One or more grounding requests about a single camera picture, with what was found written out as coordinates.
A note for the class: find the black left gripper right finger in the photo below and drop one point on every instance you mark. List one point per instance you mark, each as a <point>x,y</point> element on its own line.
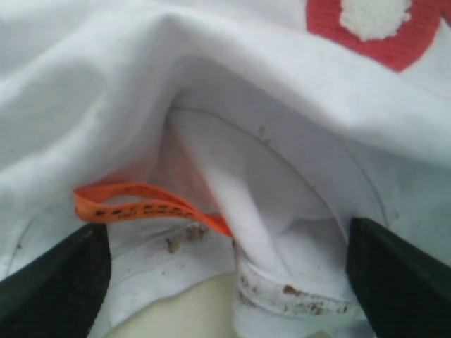
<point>403,291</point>

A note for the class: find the white t-shirt red lettering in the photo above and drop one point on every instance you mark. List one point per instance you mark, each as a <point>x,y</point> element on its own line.
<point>218,136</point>

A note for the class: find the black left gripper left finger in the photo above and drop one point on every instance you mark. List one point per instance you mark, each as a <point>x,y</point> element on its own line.
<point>60,293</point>

